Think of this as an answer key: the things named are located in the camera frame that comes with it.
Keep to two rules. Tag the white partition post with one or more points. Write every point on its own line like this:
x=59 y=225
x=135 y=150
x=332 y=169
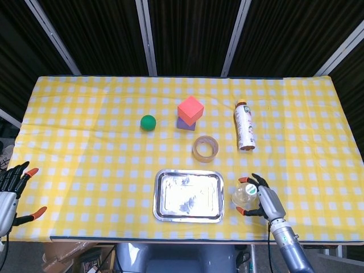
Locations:
x=147 y=39
x=8 y=118
x=341 y=48
x=235 y=39
x=54 y=39

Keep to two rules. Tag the purple foam cube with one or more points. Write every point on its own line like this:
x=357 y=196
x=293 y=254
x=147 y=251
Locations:
x=183 y=125

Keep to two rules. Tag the metal tray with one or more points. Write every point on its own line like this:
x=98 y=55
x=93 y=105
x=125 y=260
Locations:
x=187 y=199

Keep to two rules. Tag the green ball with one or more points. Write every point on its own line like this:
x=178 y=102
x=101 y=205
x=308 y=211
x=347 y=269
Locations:
x=148 y=123

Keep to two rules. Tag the cardboard box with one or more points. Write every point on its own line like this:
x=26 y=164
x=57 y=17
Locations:
x=65 y=253

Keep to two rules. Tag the white bottle yellow cap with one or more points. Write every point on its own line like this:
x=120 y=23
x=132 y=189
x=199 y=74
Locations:
x=244 y=128

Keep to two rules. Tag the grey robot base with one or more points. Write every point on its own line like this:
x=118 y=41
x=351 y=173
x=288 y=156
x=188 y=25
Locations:
x=170 y=258

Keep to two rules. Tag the red foam cube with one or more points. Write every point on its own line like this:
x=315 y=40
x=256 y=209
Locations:
x=190 y=111

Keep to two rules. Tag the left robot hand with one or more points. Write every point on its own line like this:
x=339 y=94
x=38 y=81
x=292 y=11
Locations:
x=7 y=204

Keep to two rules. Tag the yellow checkered tablecloth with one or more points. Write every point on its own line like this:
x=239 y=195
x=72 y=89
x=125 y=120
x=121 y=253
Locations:
x=85 y=142

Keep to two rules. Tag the clear tape roll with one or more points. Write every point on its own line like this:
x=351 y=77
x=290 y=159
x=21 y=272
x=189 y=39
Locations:
x=196 y=155

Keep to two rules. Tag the clear plastic bottle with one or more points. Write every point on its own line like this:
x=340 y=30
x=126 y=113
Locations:
x=241 y=196

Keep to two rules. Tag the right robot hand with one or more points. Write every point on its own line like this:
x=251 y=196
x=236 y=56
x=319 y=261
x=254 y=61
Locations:
x=271 y=202

